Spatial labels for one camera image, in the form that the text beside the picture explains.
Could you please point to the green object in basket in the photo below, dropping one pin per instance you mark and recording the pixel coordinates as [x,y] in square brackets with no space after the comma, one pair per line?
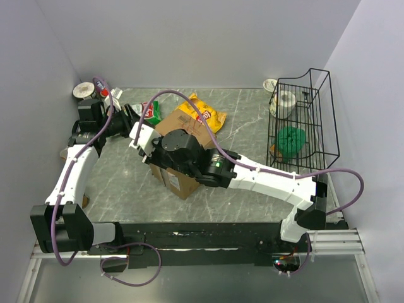
[289,141]

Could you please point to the white cup in basket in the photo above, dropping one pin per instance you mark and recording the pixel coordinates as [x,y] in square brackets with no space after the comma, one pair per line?
[282,104]

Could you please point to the black wire basket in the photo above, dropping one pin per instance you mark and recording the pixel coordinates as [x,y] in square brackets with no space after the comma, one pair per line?
[302,128]

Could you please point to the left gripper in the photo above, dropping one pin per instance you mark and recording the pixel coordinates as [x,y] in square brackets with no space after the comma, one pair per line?
[125,119]

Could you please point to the brown cardboard box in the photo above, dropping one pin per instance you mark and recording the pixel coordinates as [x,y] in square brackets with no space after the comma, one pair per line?
[179,123]

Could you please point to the orange white cup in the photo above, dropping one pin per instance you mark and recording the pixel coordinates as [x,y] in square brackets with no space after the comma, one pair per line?
[64,154]

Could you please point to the green Chuba chips bag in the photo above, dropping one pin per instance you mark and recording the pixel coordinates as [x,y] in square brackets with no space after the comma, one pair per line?
[153,114]

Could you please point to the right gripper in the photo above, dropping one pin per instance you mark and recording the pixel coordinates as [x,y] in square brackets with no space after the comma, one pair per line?
[153,158]

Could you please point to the blue white can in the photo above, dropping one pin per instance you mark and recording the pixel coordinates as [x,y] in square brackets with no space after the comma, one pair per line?
[100,88]

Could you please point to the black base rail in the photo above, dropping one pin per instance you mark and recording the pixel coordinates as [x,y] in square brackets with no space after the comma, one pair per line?
[192,244]

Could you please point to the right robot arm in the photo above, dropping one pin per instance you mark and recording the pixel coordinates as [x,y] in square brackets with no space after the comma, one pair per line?
[307,195]

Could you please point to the yellow Lays chips bag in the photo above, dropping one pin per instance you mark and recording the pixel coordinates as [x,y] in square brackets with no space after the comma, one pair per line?
[213,117]

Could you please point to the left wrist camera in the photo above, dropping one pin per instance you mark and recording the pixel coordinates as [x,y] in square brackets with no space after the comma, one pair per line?
[116,94]

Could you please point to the white cup behind basket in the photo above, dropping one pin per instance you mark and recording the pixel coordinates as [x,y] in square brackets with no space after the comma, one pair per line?
[269,85]

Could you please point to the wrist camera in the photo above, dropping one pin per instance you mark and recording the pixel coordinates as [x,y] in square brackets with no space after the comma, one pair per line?
[116,94]
[142,137]

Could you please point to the dark cup white lid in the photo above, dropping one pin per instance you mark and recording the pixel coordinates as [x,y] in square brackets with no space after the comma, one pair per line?
[84,91]

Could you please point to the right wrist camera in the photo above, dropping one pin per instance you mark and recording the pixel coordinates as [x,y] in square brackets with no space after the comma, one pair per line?
[142,137]

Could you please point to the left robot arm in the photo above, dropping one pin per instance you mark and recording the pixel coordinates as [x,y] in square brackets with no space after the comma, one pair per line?
[60,223]

